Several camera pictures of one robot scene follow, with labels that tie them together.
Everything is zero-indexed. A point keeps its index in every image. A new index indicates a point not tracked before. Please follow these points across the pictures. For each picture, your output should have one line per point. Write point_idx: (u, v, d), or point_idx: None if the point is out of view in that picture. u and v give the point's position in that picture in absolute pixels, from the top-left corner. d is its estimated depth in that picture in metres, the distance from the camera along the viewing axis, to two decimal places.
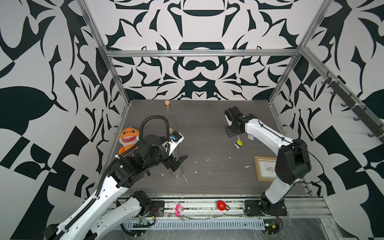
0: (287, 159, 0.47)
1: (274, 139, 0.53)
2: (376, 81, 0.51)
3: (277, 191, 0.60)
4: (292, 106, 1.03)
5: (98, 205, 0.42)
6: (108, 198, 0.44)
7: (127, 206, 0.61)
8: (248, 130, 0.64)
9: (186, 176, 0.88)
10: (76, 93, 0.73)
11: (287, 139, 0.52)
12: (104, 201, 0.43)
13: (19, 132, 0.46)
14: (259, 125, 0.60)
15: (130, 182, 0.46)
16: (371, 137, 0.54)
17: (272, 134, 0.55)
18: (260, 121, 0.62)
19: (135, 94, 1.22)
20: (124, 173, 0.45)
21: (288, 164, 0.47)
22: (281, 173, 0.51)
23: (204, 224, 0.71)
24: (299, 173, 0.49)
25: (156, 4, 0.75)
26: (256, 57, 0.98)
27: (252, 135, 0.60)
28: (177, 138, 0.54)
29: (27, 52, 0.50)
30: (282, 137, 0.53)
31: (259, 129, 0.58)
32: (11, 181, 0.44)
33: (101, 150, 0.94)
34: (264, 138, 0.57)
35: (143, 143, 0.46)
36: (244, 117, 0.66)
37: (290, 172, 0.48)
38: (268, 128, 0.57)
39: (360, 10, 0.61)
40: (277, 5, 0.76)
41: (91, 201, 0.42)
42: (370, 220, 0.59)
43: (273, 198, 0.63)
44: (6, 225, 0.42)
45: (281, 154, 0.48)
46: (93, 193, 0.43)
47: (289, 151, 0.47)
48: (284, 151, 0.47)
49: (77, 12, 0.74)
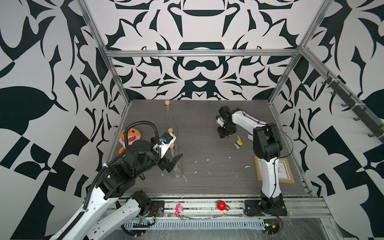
0: (261, 137, 0.58)
1: (253, 124, 0.63)
2: (376, 81, 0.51)
3: (264, 177, 0.66)
4: (292, 106, 1.03)
5: (87, 218, 0.41)
6: (96, 210, 0.42)
7: (125, 208, 0.61)
8: (234, 119, 0.76)
9: (186, 176, 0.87)
10: (76, 93, 0.73)
11: (262, 123, 0.62)
12: (92, 213, 0.41)
13: (19, 132, 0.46)
14: (242, 114, 0.72)
15: (119, 193, 0.45)
16: (371, 137, 0.54)
17: (251, 120, 0.66)
18: (243, 112, 0.73)
19: (135, 94, 1.22)
20: (112, 184, 0.42)
21: (260, 142, 0.58)
22: (255, 151, 0.63)
23: (204, 224, 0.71)
24: (270, 150, 0.59)
25: (156, 4, 0.75)
26: (257, 57, 0.98)
27: (237, 123, 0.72)
28: (168, 141, 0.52)
29: (27, 52, 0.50)
30: (258, 121, 0.64)
31: (242, 117, 0.70)
32: (11, 181, 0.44)
33: (101, 150, 0.94)
34: (245, 124, 0.69)
35: (130, 152, 0.43)
36: (231, 110, 0.77)
37: (262, 148, 0.58)
38: (249, 116, 0.69)
39: (360, 10, 0.61)
40: (277, 5, 0.76)
41: (79, 215, 0.41)
42: (370, 220, 0.59)
43: (266, 189, 0.66)
44: (6, 225, 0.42)
45: (255, 137, 0.60)
46: (81, 207, 0.42)
47: (261, 131, 0.58)
48: (257, 131, 0.58)
49: (78, 12, 0.74)
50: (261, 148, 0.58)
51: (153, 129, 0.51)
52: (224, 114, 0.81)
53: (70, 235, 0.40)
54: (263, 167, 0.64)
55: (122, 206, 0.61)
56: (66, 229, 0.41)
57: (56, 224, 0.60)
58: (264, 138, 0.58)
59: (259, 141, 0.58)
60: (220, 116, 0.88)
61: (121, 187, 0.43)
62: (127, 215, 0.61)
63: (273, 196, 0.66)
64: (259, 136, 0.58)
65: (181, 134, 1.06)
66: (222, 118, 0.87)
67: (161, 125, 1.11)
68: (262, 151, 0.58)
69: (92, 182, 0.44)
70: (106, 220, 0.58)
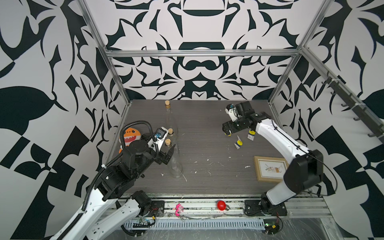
0: (303, 171, 0.44)
1: (289, 147, 0.49)
2: (376, 81, 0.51)
3: (279, 194, 0.59)
4: (292, 106, 1.03)
5: (85, 219, 0.41)
6: (95, 212, 0.42)
7: (125, 208, 0.61)
8: (261, 130, 0.59)
9: (186, 176, 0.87)
10: (76, 93, 0.73)
11: (303, 148, 0.48)
12: (91, 214, 0.41)
13: (19, 132, 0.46)
14: (272, 128, 0.55)
15: (117, 194, 0.45)
16: (371, 137, 0.54)
17: (287, 141, 0.50)
18: (274, 124, 0.57)
19: (135, 94, 1.22)
20: (110, 185, 0.42)
21: (301, 177, 0.45)
22: (288, 180, 0.49)
23: (204, 224, 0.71)
24: (310, 184, 0.46)
25: (156, 4, 0.75)
26: (257, 57, 0.98)
27: (263, 136, 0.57)
28: (162, 135, 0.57)
29: (28, 53, 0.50)
30: (297, 145, 0.49)
31: (272, 132, 0.54)
32: (11, 181, 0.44)
33: (101, 150, 0.94)
34: (276, 141, 0.53)
35: (127, 154, 0.42)
36: (256, 116, 0.61)
37: (301, 183, 0.45)
38: (282, 132, 0.53)
39: (360, 10, 0.61)
40: (277, 5, 0.76)
41: (78, 216, 0.41)
42: (370, 220, 0.59)
43: (274, 199, 0.63)
44: (6, 225, 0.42)
45: (295, 167, 0.45)
46: (80, 208, 0.42)
47: (304, 162, 0.44)
48: (298, 162, 0.44)
49: (78, 12, 0.74)
50: (301, 183, 0.45)
51: (149, 127, 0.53)
52: (246, 120, 0.63)
53: (68, 237, 0.39)
54: (283, 186, 0.55)
55: (122, 206, 0.61)
56: (65, 231, 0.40)
57: (56, 224, 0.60)
58: (306, 173, 0.45)
59: (299, 175, 0.44)
60: (233, 108, 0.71)
61: (119, 188, 0.43)
62: (128, 213, 0.61)
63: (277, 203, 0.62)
64: (301, 171, 0.44)
65: (181, 134, 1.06)
66: (236, 110, 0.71)
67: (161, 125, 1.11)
68: (300, 186, 0.45)
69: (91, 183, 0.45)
70: (106, 220, 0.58)
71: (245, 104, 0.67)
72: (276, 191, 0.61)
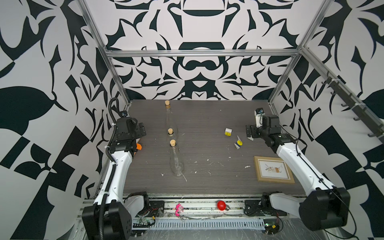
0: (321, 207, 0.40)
1: (310, 178, 0.45)
2: (376, 81, 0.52)
3: (283, 203, 0.57)
4: (292, 106, 1.03)
5: (120, 166, 0.49)
6: (124, 161, 0.51)
7: (132, 198, 0.62)
8: (282, 152, 0.55)
9: (186, 176, 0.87)
10: (76, 93, 0.73)
11: (326, 182, 0.44)
12: (122, 162, 0.50)
13: (19, 132, 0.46)
14: (294, 154, 0.52)
15: (133, 151, 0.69)
16: (371, 137, 0.54)
17: (309, 172, 0.46)
18: (298, 149, 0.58)
19: (135, 94, 1.22)
20: (125, 145, 0.56)
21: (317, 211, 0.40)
22: (306, 213, 0.44)
23: (203, 224, 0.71)
24: (327, 222, 0.42)
25: (156, 4, 0.75)
26: (256, 57, 0.98)
27: (285, 159, 0.54)
28: None
29: (27, 52, 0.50)
30: (320, 179, 0.44)
31: (294, 157, 0.51)
32: (10, 181, 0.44)
33: (101, 150, 0.94)
34: (297, 168, 0.49)
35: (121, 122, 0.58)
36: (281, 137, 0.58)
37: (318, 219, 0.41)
38: (305, 161, 0.49)
39: (360, 10, 0.61)
40: (277, 5, 0.76)
41: (113, 167, 0.49)
42: (370, 220, 0.59)
43: (274, 201, 0.63)
44: (6, 226, 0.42)
45: (313, 199, 0.41)
46: (110, 163, 0.50)
47: (323, 198, 0.40)
48: (317, 195, 0.40)
49: (77, 12, 0.74)
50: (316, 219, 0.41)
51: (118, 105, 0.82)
52: (268, 138, 0.60)
53: (115, 182, 0.45)
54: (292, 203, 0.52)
55: (128, 198, 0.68)
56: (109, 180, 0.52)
57: (56, 224, 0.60)
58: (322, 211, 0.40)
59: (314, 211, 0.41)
60: (262, 113, 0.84)
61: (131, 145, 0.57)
62: (132, 199, 0.60)
63: (275, 205, 0.63)
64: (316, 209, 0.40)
65: (181, 134, 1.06)
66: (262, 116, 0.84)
67: (161, 125, 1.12)
68: (315, 221, 0.41)
69: (106, 153, 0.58)
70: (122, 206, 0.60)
71: (273, 120, 0.61)
72: (281, 199, 0.59)
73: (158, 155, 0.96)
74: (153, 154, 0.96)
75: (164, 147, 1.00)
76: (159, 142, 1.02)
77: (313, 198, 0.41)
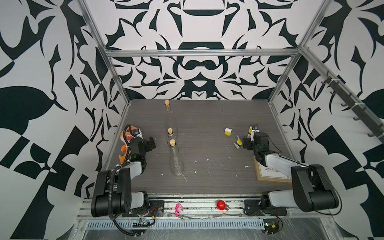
0: (302, 179, 0.46)
1: (291, 164, 0.53)
2: (376, 81, 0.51)
3: (283, 198, 0.57)
4: (292, 106, 1.03)
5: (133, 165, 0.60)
6: (135, 164, 0.63)
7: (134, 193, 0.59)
8: (269, 161, 0.65)
9: (186, 176, 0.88)
10: (76, 93, 0.73)
11: (303, 164, 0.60)
12: (136, 165, 0.63)
13: (19, 132, 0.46)
14: (277, 156, 0.62)
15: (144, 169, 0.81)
16: (371, 137, 0.54)
17: (290, 161, 0.55)
18: (279, 155, 0.63)
19: (135, 94, 1.22)
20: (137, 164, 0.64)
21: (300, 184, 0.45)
22: (298, 198, 0.46)
23: (204, 224, 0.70)
24: (315, 198, 0.44)
25: (156, 4, 0.75)
26: (256, 57, 0.98)
27: (271, 165, 0.64)
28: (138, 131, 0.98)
29: (28, 52, 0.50)
30: (298, 163, 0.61)
31: (277, 158, 0.60)
32: (10, 181, 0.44)
33: (101, 150, 0.94)
34: (281, 163, 0.57)
35: (133, 145, 0.69)
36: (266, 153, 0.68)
37: (303, 193, 0.44)
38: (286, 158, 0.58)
39: (360, 10, 0.61)
40: (277, 5, 0.76)
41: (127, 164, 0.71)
42: (370, 220, 0.59)
43: (275, 199, 0.63)
44: (6, 226, 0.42)
45: (295, 178, 0.47)
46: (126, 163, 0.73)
47: (302, 171, 0.47)
48: (296, 170, 0.47)
49: (77, 12, 0.74)
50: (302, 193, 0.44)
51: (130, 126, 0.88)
52: (257, 155, 0.71)
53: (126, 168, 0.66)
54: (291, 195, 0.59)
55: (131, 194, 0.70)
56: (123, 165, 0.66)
57: (56, 223, 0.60)
58: (308, 183, 0.45)
59: (300, 186, 0.45)
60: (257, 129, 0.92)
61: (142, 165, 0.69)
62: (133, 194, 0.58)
63: (275, 203, 0.63)
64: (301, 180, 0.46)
65: (181, 134, 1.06)
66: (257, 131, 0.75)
67: (161, 125, 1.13)
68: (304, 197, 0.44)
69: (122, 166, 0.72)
70: None
71: (263, 138, 0.71)
72: (281, 195, 0.58)
73: (158, 155, 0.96)
74: (153, 155, 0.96)
75: (164, 147, 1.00)
76: (159, 142, 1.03)
77: (296, 177, 0.47)
